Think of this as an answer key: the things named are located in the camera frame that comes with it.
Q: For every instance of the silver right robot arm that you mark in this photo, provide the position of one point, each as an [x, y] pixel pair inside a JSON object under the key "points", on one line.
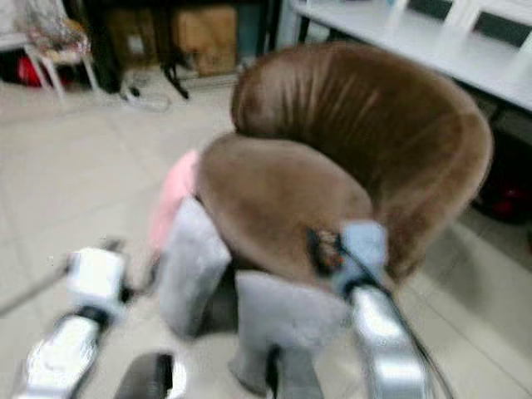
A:
{"points": [[386, 341]]}

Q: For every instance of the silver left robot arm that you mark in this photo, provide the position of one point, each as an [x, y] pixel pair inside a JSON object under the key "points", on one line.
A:
{"points": [[62, 353]]}

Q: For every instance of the large grey pillow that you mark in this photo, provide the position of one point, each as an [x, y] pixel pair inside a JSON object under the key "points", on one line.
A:
{"points": [[291, 320]]}

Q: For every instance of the small grey pillow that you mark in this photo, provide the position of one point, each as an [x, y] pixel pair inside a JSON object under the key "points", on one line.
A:
{"points": [[193, 266]]}

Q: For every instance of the brown round sofa chair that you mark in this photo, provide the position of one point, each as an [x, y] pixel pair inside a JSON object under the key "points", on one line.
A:
{"points": [[366, 125]]}

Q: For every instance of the pink pillow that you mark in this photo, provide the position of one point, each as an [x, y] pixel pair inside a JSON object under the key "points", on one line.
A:
{"points": [[173, 195]]}

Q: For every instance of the red and black object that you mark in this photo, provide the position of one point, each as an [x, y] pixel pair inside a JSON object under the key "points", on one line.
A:
{"points": [[507, 187]]}

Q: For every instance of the dark robot leg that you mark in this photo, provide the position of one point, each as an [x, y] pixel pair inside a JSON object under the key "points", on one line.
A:
{"points": [[145, 378]]}

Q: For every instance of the white table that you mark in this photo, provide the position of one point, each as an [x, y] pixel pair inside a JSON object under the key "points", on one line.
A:
{"points": [[432, 41]]}

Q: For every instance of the light cardboard box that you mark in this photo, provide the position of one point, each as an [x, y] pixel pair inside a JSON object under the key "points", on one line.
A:
{"points": [[206, 37]]}

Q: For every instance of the small red object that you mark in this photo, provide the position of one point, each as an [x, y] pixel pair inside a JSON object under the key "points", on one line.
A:
{"points": [[32, 73]]}

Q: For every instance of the dark cardboard box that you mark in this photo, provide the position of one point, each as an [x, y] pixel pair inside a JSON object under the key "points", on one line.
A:
{"points": [[133, 37]]}

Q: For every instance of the white chair with patterned cloth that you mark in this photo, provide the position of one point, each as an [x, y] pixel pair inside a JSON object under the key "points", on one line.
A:
{"points": [[58, 37]]}

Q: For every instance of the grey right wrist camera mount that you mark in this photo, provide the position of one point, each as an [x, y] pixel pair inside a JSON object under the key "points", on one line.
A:
{"points": [[364, 248]]}

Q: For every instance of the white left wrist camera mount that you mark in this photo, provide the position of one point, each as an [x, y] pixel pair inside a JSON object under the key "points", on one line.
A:
{"points": [[96, 277]]}

